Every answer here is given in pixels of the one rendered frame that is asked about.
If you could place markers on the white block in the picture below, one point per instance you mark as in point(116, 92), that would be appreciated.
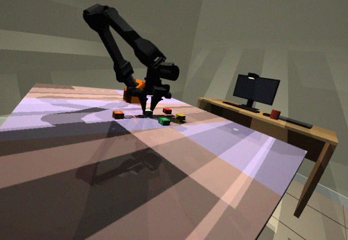
point(148, 112)

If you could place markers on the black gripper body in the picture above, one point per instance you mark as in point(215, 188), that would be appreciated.
point(136, 92)

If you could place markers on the green block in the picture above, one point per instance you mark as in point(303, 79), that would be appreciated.
point(164, 121)

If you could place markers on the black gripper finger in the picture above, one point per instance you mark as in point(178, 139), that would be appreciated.
point(143, 103)
point(154, 102)

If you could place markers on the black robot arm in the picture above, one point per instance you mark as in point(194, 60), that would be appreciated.
point(99, 17)

